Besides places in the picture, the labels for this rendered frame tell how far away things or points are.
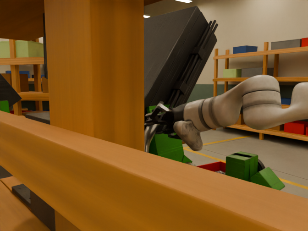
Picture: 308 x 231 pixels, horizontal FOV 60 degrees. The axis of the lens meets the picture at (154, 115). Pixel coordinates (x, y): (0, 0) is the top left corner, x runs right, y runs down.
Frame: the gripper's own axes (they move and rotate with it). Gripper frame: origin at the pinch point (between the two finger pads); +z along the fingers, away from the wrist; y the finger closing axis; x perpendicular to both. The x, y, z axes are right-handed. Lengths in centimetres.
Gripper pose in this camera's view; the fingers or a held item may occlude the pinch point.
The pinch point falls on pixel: (154, 125)
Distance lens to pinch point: 74.7
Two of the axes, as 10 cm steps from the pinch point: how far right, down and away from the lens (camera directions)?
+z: -6.7, 1.8, 7.2
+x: -4.0, 7.4, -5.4
